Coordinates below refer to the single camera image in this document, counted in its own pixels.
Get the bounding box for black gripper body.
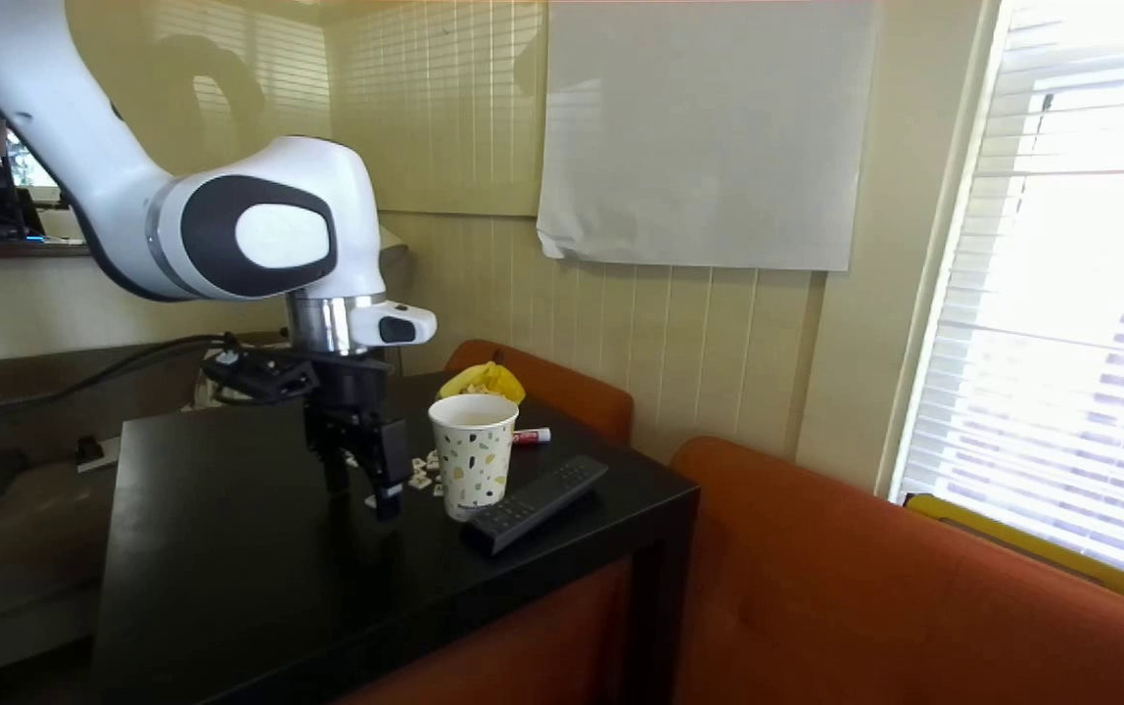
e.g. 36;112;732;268
306;352;407;482

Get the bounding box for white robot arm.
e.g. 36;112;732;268
0;0;441;516

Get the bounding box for white speckled paper cup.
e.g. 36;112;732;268
426;391;516;522

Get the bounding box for cluster of white letter tiles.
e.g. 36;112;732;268
407;451;444;496

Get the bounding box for black remote control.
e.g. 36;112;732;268
465;452;608;556

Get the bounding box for yellow banana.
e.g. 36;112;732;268
441;358;524;402

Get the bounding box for black side table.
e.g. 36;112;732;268
89;407;699;705

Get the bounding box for red and white marker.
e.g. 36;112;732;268
514;425;554;445

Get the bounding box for orange sofa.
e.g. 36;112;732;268
344;335;1124;705

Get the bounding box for white window blinds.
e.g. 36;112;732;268
894;0;1124;566

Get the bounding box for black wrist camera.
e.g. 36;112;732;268
206;344;318;402

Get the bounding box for white paper sheet on wall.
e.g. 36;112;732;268
536;0;879;268

